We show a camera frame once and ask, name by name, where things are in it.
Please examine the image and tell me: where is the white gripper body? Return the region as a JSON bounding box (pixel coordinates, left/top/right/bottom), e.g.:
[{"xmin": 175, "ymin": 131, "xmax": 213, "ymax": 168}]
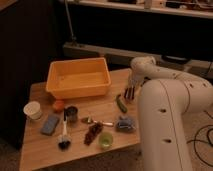
[{"xmin": 127, "ymin": 70, "xmax": 145, "ymax": 89}]

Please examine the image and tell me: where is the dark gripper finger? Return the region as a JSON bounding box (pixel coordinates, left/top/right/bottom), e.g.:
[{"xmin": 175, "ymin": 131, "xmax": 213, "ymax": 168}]
[
  {"xmin": 124, "ymin": 88, "xmax": 130, "ymax": 99},
  {"xmin": 130, "ymin": 87, "xmax": 135, "ymax": 100}
]

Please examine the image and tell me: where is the green cucumber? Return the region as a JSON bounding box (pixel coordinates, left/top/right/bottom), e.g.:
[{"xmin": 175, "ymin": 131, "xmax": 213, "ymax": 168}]
[{"xmin": 116, "ymin": 94, "xmax": 128, "ymax": 113}]

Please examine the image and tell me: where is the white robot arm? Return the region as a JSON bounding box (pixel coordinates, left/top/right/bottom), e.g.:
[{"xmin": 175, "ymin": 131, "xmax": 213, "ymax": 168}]
[{"xmin": 125, "ymin": 56, "xmax": 213, "ymax": 171}]

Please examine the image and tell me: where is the blue eraser sponge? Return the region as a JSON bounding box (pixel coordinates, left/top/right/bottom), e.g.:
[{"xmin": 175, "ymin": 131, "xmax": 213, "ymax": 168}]
[{"xmin": 40, "ymin": 115, "xmax": 60, "ymax": 136}]

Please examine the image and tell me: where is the blue crumpled cloth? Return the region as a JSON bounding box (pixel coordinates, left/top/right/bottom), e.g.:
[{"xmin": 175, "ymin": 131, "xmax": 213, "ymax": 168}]
[{"xmin": 116, "ymin": 116, "xmax": 135, "ymax": 133}]

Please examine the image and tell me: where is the orange plastic bin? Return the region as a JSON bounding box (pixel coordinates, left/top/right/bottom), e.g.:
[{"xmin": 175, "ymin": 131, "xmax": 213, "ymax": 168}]
[{"xmin": 46, "ymin": 57, "xmax": 111, "ymax": 99}]

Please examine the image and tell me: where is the dark red grape bunch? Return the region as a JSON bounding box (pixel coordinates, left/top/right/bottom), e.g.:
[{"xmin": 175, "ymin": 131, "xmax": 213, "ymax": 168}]
[{"xmin": 84, "ymin": 123, "xmax": 103, "ymax": 145}]

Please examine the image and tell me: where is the metal spoon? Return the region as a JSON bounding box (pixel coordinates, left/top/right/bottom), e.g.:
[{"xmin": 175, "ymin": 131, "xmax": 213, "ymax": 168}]
[{"xmin": 81, "ymin": 117, "xmax": 114, "ymax": 127}]

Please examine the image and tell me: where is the green plastic cup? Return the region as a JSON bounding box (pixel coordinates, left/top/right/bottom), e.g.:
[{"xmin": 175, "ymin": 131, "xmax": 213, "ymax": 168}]
[{"xmin": 99, "ymin": 132, "xmax": 113, "ymax": 149}]

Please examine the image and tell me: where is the metal can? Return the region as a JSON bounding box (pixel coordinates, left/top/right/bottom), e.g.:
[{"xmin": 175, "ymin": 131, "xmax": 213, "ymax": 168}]
[{"xmin": 65, "ymin": 106, "xmax": 78, "ymax": 123}]

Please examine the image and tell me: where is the orange fruit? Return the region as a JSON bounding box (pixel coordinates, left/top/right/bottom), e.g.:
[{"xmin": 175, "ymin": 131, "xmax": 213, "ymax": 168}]
[{"xmin": 52, "ymin": 100, "xmax": 65, "ymax": 112}]

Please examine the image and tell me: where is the white paper cup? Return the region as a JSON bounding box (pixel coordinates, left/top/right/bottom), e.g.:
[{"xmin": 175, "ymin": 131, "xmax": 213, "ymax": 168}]
[{"xmin": 23, "ymin": 101, "xmax": 42, "ymax": 120}]

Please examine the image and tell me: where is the grey shelf rail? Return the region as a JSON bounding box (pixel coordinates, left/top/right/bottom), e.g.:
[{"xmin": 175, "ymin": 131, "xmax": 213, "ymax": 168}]
[{"xmin": 63, "ymin": 42, "xmax": 213, "ymax": 71}]

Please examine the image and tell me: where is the white handled black brush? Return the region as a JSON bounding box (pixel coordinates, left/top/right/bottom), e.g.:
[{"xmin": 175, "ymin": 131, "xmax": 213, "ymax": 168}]
[{"xmin": 58, "ymin": 118, "xmax": 71, "ymax": 150}]

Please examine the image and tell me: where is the black floor cable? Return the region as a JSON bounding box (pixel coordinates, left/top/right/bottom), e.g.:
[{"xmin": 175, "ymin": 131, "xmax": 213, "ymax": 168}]
[{"xmin": 186, "ymin": 109, "xmax": 213, "ymax": 168}]

